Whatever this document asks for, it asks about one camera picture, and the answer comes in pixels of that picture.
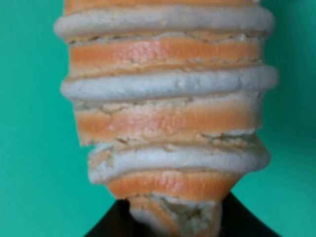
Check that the orange white spiral foam roll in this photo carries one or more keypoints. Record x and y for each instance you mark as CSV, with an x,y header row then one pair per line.
x,y
169,94

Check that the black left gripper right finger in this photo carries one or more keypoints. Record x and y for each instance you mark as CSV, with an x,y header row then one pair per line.
x,y
238,221

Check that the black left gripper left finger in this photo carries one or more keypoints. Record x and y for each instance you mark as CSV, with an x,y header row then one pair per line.
x,y
118,222

